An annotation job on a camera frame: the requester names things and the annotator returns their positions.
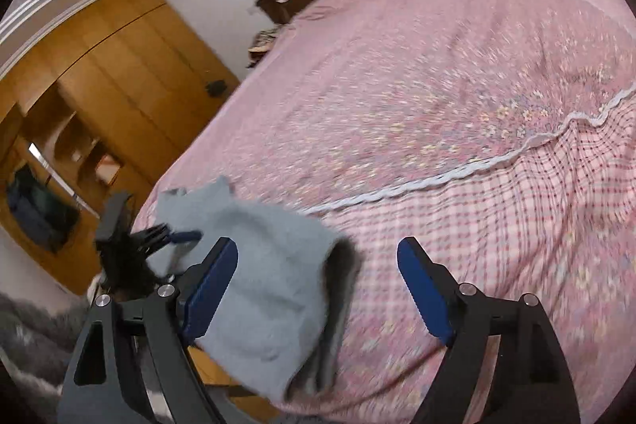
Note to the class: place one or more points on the dark hanging clothes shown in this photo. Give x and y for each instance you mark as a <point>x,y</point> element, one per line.
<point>42,213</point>

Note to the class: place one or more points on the pink floral bedspread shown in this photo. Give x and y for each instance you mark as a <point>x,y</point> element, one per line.
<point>422,106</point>

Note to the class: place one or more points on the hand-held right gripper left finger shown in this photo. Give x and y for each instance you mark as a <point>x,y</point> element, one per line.
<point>213,285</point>

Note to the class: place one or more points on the grey pants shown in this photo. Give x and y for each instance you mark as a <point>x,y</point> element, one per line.
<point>268,265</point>

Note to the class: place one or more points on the pile of clothes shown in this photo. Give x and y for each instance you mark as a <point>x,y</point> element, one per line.
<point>263,40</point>

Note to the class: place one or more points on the grey fluffy rug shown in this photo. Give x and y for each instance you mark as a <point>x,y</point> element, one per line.
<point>30,344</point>

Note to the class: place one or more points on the wooden wardrobe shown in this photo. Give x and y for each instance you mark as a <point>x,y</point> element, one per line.
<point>129,66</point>

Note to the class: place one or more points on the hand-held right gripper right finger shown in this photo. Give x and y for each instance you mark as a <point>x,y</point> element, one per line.
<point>422,290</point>

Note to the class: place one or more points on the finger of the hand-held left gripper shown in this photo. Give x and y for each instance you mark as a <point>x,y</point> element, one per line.
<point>184,236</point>

